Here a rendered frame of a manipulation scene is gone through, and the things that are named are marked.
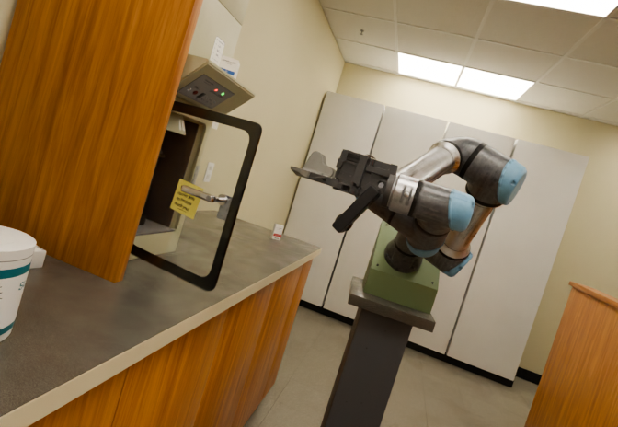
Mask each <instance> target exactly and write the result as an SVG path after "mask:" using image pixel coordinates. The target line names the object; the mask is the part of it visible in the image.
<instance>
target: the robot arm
mask: <svg viewBox="0 0 618 427"><path fill-rule="evenodd" d="M374 159H375V157H373V156H370V155H362V154H360V153H354V152H352V151H350V150H345V149H343V151H342V152H341V155H340V158H338V162H337V165H336V168H337V171H336V170H335V169H333V168H332V167H329V166H328V165H327V164H326V157H325V156H324V155H322V154H321V153H320V152H317V151H314V152H313V153H312V154H311V155H310V156H309V158H308V160H307V161H306V163H305V165H304V166H303V168H302V169H300V168H297V167H292V166H291V170H292V171H293V172H294V174H295V175H296V176H300V177H303V178H306V179H310V180H314V181H317V182H320V183H323V184H326V185H329V186H331V187H333V189H334V190H340V191H343V192H346V193H349V194H351V195H355V197H356V199H357V200H356V201H355V202H354V203H353V204H352V205H351V206H350V207H349V208H348V209H347V210H346V211H345V212H344V213H341V214H339V215H338V216H337V218H336V220H335V222H334V223H333V224H332V226H333V227H334V228H335V230H336V231H337V232H339V233H343V232H345V231H348V230H350V229H351V228H352V225H353V223H354V222H355V221H356V220H357V219H358V218H359V217H360V216H361V215H362V214H363V213H364V212H365V211H366V210H367V209H369V210H370V211H372V212H373V213H374V214H376V215H377V216H379V217H380V218H381V219H383V220H384V221H385V222H386V223H387V224H389V225H390V226H391V227H392V228H394V229H395V230H396V231H398V232H397V234H396V237H395V238H394V239H393V240H392V241H390V242H389V243H388V244H387V246H386V248H385V250H384V257H385V260H386V262H387V263H388V264H389V265H390V266H391V267H392V268H393V269H394V270H396V271H400V272H402V273H411V272H414V271H417V270H418V268H419V267H420V265H421V263H422V260H423V258H424V259H425V260H427V261H428V262H429V263H431V264H432V265H433V266H435V267H436V268H437V269H439V270H440V271H441V272H442V273H444V274H446V275H447V276H449V277H453V276H455V275H456V274H457V273H458V272H459V271H460V270H461V269H462V268H463V267H464V266H465V265H466V264H467V263H468V262H469V260H470V259H471V258H472V257H473V254H472V253H471V251H470V250H471V245H470V243H471V242H472V240H473V239H474V237H475V235H476V234H477V232H478V231H479V229H480V228H481V226H482V225H483V223H484V222H485V220H486V219H487V218H488V216H489V214H490V213H491V211H492V210H493V208H497V207H499V206H501V205H502V204H504V205H508V204H510V203H511V202H512V200H513V199H514V198H515V196H516V195H517V193H518V191H519V190H520V188H521V186H522V184H523V182H524V180H525V179H526V176H527V169H526V167H525V166H523V165H522V164H520V163H518V162H517V160H515V159H512V158H510V157H508V156H506V155H504V154H502V153H500V152H499V151H498V150H496V149H494V148H493V147H491V146H489V145H487V144H485V143H484V142H482V141H480V140H477V139H475V138H471V137H463V136H460V137H450V138H445V139H442V140H440V141H438V142H437V143H435V144H433V145H432V146H431V147H430V148H429V151H428V152H427V153H426V154H424V155H422V156H420V157H418V158H417V159H415V160H413V161H412V162H410V163H408V164H407V165H405V166H403V167H401V168H399V169H398V166H397V165H394V164H391V165H390V164H387V163H384V162H381V161H377V160H376V159H375V160H374ZM397 169H398V170H397ZM451 173H453V174H455V175H457V176H458V177H460V178H461V179H463V180H465V181H467V183H466V185H465V191H466V193H464V192H461V191H458V190H456V189H450V188H446V187H443V186H440V185H437V184H433V183H432V182H434V181H435V180H436V179H438V178H440V177H441V176H443V175H448V174H451ZM323 174H324V175H326V176H324V175H323ZM327 176H328V177H327ZM331 177H332V178H331ZM335 178H336V179H335Z"/></svg>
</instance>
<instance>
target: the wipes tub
mask: <svg viewBox="0 0 618 427"><path fill-rule="evenodd" d="M36 243H37V242H36V240H35V239H34V238H33V237H31V236H30V235H28V234H26V233H24V232H21V231H19V230H16V229H13V228H9V227H5V226H1V225H0V341H2V340H4V339H5V338H7V337H8V336H9V334H10V333H11V330H12V328H13V325H14V322H15V319H16V315H17V310H18V307H19V303H20V300H21V296H22V294H23V290H24V287H25V283H26V280H27V277H28V274H29V268H30V264H31V261H32V257H33V254H34V250H35V247H36Z"/></svg>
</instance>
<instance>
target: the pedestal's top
mask: <svg viewBox="0 0 618 427"><path fill-rule="evenodd" d="M348 304H350V305H353V306H357V307H360V308H362V309H365V310H368V311H371V312H373V313H376V314H379V315H382V316H385V317H389V318H391V319H394V320H397V321H400V322H403V323H406V324H408V325H411V326H413V327H416V328H419V329H424V330H426V331H429V332H433V330H434V327H435V324H436V322H435V320H434V318H433V316H432V315H431V314H427V313H424V312H421V311H418V310H416V309H413V308H410V307H407V306H402V305H399V304H397V303H394V302H392V301H389V300H386V299H383V298H381V297H378V296H375V295H372V294H367V293H364V292H363V279H361V278H358V277H355V276H353V277H352V280H351V283H350V288H349V301H348Z"/></svg>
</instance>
